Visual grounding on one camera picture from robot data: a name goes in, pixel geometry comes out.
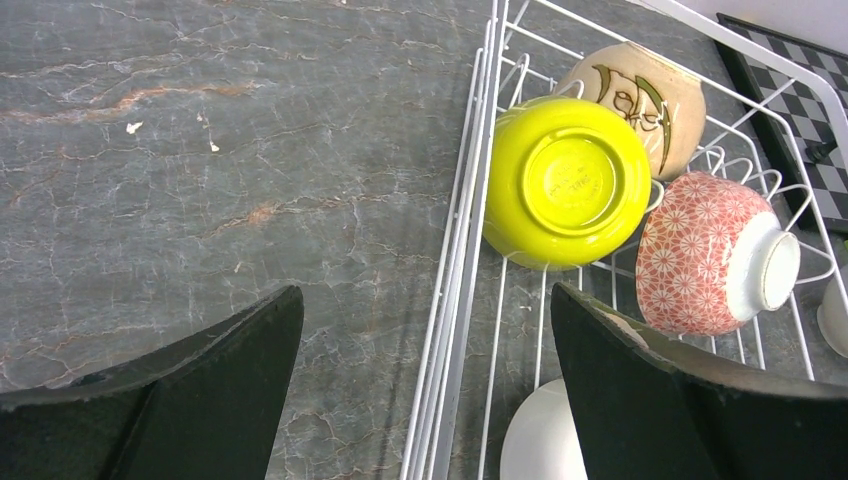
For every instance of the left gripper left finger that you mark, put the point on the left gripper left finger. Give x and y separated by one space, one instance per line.
205 407

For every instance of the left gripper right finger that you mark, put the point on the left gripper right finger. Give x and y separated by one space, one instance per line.
647 406

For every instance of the red floral pattern bowl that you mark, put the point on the red floral pattern bowl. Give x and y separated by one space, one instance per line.
711 257

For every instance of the white bowl outside rack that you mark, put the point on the white bowl outside rack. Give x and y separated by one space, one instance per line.
832 319

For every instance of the yellow-green bowl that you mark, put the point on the yellow-green bowl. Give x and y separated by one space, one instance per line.
569 183

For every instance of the plain white bowl in rack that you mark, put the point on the plain white bowl in rack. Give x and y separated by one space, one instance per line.
541 441

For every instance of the black chess piece lower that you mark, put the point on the black chess piece lower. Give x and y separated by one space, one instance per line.
820 151

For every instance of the beige bowl with leaf motif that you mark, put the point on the beige bowl with leaf motif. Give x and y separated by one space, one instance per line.
662 103

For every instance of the black and white chessboard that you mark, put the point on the black and white chessboard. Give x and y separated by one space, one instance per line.
803 111

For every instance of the white wire dish rack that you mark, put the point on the white wire dish rack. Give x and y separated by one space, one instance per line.
488 343

